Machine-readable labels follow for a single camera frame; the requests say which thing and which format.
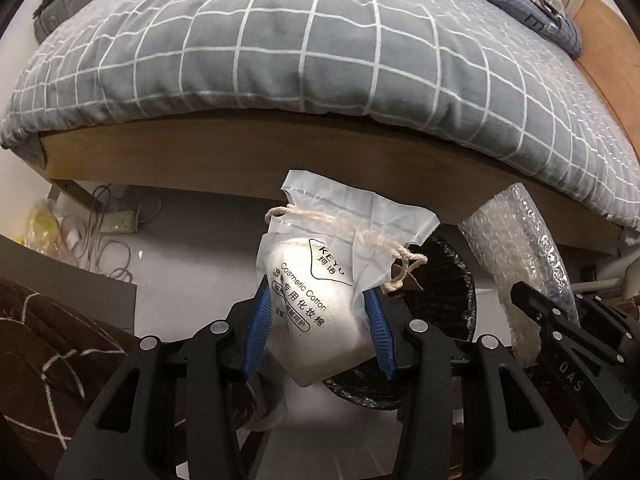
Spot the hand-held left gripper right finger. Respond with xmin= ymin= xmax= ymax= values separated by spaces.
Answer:
xmin=362 ymin=290 xmax=586 ymax=480

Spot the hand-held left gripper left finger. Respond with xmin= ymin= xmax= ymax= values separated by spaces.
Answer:
xmin=55 ymin=280 xmax=273 ymax=480

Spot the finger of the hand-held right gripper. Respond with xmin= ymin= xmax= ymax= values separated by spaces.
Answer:
xmin=574 ymin=295 xmax=637 ymax=367
xmin=510 ymin=281 xmax=577 ymax=347

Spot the clear bubble wrap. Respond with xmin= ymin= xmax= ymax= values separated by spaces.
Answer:
xmin=460 ymin=182 xmax=581 ymax=371

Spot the white cotton pad bag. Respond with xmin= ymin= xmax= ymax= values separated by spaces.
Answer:
xmin=257 ymin=170 xmax=441 ymax=388

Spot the black lined trash bin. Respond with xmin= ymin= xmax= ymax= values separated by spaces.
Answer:
xmin=322 ymin=235 xmax=483 ymax=411

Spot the white power strip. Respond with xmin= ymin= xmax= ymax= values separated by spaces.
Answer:
xmin=97 ymin=210 xmax=138 ymax=233

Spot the dark grey board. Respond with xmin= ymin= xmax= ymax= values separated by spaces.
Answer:
xmin=0 ymin=232 xmax=138 ymax=336

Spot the brown patterned cloth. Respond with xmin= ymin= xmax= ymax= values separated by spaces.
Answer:
xmin=0 ymin=275 xmax=146 ymax=461

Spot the yellow plastic bag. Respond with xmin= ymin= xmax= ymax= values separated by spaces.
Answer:
xmin=20 ymin=200 xmax=62 ymax=256

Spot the wooden headboard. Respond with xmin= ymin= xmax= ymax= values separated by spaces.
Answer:
xmin=575 ymin=0 xmax=640 ymax=153

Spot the grey suitcase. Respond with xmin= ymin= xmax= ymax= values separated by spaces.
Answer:
xmin=32 ymin=0 xmax=146 ymax=43

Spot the white metal frame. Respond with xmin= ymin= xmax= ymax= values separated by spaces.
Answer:
xmin=575 ymin=232 xmax=640 ymax=293

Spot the grey cable tangle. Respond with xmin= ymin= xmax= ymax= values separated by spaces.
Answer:
xmin=60 ymin=185 xmax=161 ymax=282

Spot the wooden bed frame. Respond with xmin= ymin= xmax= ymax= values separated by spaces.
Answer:
xmin=37 ymin=110 xmax=626 ymax=256

